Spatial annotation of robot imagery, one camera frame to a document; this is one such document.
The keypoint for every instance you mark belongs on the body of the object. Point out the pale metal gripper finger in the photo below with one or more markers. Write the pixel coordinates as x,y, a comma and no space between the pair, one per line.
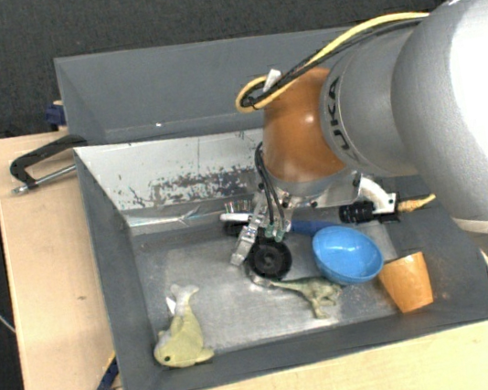
243,250

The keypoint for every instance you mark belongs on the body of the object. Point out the black round wheel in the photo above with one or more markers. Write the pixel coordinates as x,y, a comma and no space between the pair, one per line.
271,259

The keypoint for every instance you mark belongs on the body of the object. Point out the white brush with coloured bristles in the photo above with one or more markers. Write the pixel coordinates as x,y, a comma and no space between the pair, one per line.
234,215

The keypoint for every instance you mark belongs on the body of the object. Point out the blue plastic bowl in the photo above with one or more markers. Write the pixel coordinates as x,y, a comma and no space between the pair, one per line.
347,255

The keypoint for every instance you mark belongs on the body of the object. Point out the green toy dinosaur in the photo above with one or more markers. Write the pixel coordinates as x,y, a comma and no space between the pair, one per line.
318,292

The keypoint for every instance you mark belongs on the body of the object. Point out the yellow-green plush whale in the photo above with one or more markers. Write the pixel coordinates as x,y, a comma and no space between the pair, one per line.
182,338

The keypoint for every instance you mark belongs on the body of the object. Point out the orange plastic cup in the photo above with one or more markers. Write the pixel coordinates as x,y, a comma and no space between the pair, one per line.
408,284

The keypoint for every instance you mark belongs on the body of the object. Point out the grey metal bin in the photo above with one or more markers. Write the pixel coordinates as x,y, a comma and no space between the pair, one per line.
188,83

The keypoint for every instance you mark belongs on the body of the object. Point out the pale wood flat board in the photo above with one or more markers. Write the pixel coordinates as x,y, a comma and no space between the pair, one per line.
48,268

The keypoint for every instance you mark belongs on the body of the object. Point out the black cylinder on white bracket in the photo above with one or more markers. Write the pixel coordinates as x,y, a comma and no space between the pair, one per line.
360,211

